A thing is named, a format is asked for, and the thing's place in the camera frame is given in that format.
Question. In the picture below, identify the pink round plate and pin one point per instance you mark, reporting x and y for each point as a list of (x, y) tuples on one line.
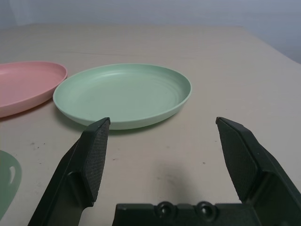
[(26, 87)]

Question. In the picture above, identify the pale green round plate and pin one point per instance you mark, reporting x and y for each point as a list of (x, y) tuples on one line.
[(122, 94)]

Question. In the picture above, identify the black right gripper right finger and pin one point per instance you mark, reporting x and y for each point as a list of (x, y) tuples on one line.
[(258, 169)]

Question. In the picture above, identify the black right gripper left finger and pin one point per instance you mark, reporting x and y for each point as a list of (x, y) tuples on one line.
[(75, 169)]

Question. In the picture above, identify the green plastic cutting board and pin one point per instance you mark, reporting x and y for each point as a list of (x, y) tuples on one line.
[(8, 181)]

